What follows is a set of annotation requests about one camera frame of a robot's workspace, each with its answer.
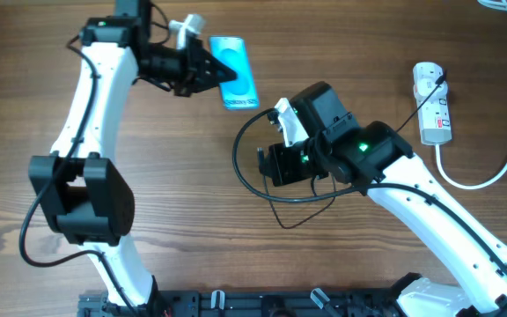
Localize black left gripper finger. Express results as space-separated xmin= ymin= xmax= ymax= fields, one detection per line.
xmin=202 ymin=75 xmax=236 ymax=91
xmin=200 ymin=48 xmax=238 ymax=81

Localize blue screen smartphone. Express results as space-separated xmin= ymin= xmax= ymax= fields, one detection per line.
xmin=208 ymin=35 xmax=261 ymax=111

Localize white power strip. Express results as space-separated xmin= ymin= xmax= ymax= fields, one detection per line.
xmin=413 ymin=62 xmax=452 ymax=145

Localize black charger cable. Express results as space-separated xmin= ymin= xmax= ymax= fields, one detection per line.
xmin=256 ymin=69 xmax=448 ymax=231

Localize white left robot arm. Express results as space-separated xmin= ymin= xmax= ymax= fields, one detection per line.
xmin=28 ymin=1 xmax=237 ymax=316

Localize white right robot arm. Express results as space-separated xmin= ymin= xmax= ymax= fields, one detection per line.
xmin=260 ymin=82 xmax=507 ymax=316

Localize white charger adapter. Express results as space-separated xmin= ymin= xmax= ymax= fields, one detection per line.
xmin=414 ymin=75 xmax=448 ymax=100

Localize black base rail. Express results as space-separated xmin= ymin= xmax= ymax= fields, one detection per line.
xmin=77 ymin=289 xmax=404 ymax=317

